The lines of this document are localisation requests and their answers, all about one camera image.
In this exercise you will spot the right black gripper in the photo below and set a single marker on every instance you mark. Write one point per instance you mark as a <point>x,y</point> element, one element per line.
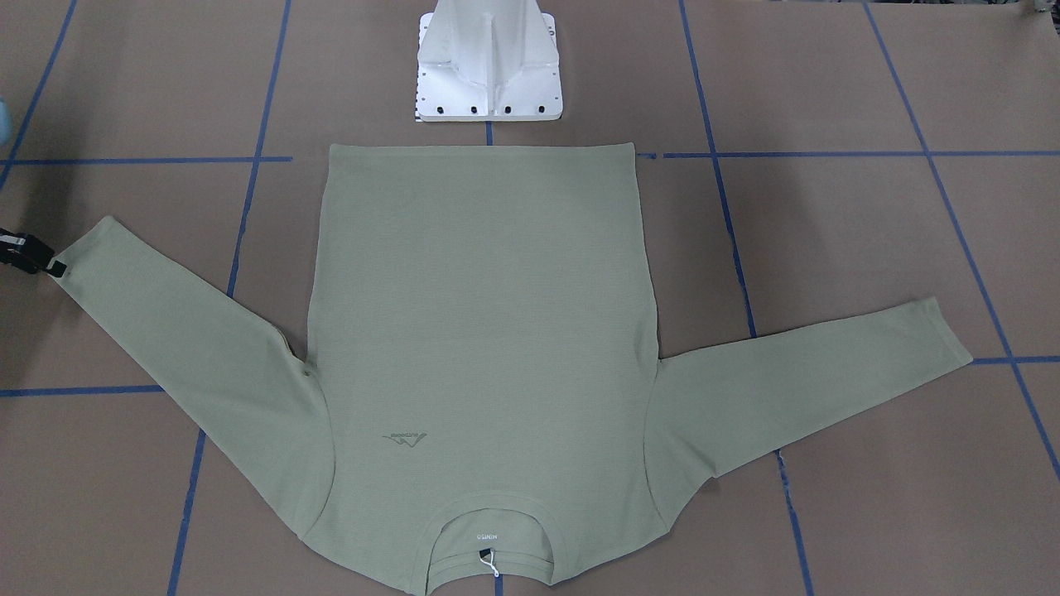
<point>25,251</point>

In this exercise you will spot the olive green long-sleeve shirt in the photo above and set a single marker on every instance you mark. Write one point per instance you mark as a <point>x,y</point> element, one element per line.
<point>483,390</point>

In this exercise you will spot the white camera pole with base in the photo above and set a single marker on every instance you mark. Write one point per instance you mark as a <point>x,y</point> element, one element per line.
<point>488,61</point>

